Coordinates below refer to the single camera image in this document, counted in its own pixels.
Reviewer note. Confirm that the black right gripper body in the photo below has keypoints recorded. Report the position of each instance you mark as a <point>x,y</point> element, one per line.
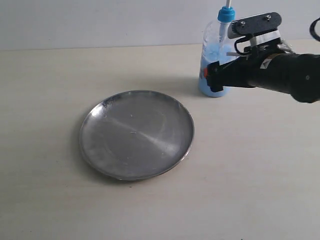
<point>244,72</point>

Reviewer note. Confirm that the blue soap pump bottle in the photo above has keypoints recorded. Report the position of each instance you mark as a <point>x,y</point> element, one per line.
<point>215,46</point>

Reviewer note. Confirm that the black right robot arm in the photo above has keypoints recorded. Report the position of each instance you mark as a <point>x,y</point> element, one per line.
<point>294,74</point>

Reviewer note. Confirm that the round steel plate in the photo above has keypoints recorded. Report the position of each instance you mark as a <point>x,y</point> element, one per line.
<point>136,135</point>

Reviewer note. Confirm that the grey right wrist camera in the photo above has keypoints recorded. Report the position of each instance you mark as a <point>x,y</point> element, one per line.
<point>254,25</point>

